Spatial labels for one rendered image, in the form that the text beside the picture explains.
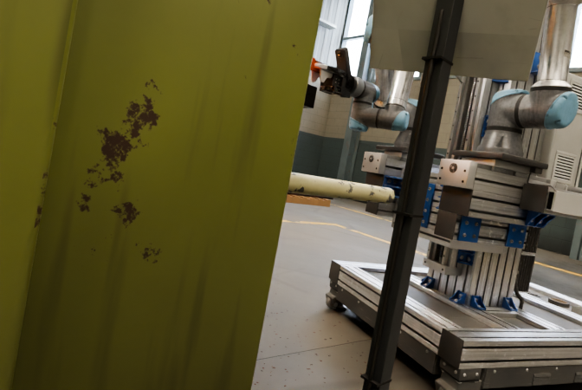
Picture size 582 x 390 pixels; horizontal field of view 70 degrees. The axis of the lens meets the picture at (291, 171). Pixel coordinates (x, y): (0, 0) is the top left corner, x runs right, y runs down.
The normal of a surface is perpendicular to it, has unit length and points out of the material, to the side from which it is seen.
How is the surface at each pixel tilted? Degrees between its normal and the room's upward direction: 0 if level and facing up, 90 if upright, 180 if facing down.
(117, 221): 90
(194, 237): 90
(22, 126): 90
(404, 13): 120
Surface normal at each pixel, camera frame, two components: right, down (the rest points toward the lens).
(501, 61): -0.41, 0.45
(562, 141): 0.38, 0.09
